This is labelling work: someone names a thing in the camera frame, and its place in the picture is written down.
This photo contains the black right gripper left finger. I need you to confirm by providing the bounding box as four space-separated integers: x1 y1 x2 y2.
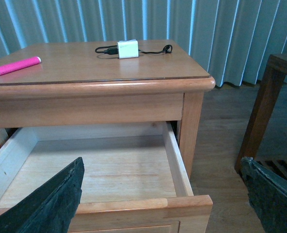
0 157 84 233

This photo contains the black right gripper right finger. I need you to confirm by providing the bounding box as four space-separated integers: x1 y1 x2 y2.
240 157 287 233

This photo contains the wooden drawer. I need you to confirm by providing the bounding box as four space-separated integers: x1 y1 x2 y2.
0 122 213 233

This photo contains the pink marker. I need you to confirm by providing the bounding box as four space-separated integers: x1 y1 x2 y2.
0 56 41 76

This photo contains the wooden nightstand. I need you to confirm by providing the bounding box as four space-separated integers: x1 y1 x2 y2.
0 40 215 173

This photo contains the dark wooden side table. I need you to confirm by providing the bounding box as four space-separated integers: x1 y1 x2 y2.
235 53 287 176

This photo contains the pale pleated curtain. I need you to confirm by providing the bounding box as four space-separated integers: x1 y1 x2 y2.
0 0 287 86

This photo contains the white charger adapter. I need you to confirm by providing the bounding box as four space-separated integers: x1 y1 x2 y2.
117 39 139 59

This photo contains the black usb cable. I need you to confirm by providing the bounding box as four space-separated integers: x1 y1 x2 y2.
95 44 173 55

